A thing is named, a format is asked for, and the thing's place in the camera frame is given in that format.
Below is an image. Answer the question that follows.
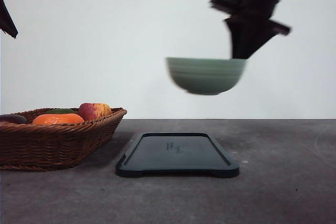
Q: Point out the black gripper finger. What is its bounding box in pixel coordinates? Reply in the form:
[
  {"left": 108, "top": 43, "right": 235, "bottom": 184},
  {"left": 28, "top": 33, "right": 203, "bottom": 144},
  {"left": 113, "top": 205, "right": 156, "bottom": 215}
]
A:
[
  {"left": 223, "top": 17, "right": 275, "bottom": 59},
  {"left": 269, "top": 20, "right": 291, "bottom": 36},
  {"left": 0, "top": 0, "right": 18, "bottom": 39}
]

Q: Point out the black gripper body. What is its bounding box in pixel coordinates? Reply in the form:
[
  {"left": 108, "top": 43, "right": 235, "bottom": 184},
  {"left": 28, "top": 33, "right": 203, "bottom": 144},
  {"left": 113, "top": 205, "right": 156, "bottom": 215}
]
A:
[{"left": 211, "top": 0, "right": 290, "bottom": 37}]

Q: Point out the light green ceramic bowl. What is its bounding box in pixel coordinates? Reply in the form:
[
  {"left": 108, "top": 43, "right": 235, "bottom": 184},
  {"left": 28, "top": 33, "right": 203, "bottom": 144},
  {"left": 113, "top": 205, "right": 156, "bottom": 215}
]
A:
[{"left": 166, "top": 57, "right": 248, "bottom": 95}]

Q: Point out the brown wicker basket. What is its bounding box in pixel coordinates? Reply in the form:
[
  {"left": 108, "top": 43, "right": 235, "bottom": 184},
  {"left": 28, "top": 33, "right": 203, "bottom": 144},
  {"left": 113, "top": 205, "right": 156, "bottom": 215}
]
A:
[{"left": 0, "top": 107, "right": 127, "bottom": 171}]

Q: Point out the dark purple plum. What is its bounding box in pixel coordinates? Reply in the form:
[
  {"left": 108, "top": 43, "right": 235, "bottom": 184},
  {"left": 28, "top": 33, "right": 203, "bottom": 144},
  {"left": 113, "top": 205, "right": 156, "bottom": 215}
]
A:
[{"left": 0, "top": 114, "right": 28, "bottom": 124}]

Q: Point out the green lime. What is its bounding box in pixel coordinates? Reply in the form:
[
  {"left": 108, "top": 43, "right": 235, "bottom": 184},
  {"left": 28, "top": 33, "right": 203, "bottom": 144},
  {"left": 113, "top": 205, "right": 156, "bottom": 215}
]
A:
[{"left": 46, "top": 109, "right": 76, "bottom": 114}]

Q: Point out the orange mandarin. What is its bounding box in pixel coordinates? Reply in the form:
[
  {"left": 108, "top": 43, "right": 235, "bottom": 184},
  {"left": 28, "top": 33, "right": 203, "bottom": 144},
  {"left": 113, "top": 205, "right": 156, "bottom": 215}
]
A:
[{"left": 32, "top": 114, "right": 85, "bottom": 125}]

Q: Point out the red yellow apple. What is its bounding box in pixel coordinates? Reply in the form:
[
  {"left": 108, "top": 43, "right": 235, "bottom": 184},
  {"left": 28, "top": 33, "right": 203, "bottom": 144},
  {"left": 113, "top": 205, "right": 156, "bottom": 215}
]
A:
[{"left": 79, "top": 103, "right": 111, "bottom": 121}]

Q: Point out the dark rectangular tray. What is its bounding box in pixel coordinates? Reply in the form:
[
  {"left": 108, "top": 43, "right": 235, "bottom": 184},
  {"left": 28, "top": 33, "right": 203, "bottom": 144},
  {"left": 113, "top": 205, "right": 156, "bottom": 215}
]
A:
[{"left": 115, "top": 132, "right": 240, "bottom": 178}]

